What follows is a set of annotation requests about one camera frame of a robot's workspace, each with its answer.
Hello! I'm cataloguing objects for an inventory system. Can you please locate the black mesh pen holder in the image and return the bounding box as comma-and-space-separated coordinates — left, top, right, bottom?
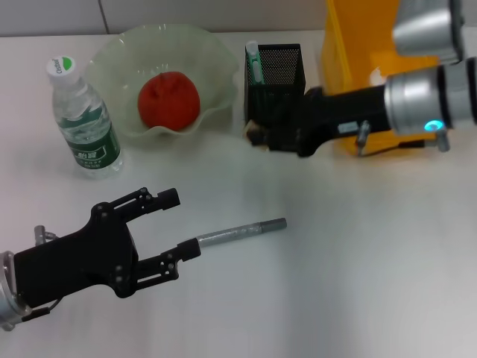
244, 43, 306, 125

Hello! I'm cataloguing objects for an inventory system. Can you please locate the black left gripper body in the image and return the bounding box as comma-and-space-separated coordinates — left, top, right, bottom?
13, 202, 140, 310

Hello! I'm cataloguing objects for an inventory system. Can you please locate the grey glitter pen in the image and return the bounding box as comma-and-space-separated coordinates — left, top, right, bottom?
196, 217, 288, 248

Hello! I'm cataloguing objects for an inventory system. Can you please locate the green plastic pen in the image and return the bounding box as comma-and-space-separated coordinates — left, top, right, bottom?
245, 40, 266, 87

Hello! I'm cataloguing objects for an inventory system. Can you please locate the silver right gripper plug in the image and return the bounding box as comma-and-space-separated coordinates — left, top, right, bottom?
355, 119, 373, 147

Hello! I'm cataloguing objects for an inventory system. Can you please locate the tan rubber eraser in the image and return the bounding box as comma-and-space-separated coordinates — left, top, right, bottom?
242, 121, 270, 152

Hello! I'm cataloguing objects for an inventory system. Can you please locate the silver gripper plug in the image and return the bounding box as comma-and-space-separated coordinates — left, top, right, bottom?
33, 224, 61, 248
355, 119, 373, 147

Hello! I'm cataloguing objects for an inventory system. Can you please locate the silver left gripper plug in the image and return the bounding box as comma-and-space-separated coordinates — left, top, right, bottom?
33, 224, 61, 248

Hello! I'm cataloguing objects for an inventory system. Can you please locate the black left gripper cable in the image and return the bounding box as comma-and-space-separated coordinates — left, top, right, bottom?
22, 297, 61, 322

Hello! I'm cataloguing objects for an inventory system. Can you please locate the frosted glass fruit plate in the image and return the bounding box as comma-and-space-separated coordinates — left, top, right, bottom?
83, 22, 240, 141

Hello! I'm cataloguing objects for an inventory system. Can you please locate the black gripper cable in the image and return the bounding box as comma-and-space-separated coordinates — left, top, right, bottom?
22, 297, 61, 322
356, 134, 451, 158

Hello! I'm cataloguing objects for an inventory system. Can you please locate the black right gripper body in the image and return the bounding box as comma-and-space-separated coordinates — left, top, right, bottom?
297, 84, 393, 158

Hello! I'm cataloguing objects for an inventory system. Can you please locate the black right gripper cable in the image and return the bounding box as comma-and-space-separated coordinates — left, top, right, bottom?
356, 134, 451, 158

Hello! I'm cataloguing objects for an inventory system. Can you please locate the white paper ball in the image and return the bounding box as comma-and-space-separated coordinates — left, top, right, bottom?
370, 66, 389, 86

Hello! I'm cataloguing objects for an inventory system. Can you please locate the red tomato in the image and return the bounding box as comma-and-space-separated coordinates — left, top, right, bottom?
137, 72, 201, 131

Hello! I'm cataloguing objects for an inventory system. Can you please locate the clear water bottle green label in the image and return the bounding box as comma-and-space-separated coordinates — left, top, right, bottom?
45, 54, 123, 180

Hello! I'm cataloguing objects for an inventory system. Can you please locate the yellow plastic storage bin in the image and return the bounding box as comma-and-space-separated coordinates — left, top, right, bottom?
320, 0, 448, 156

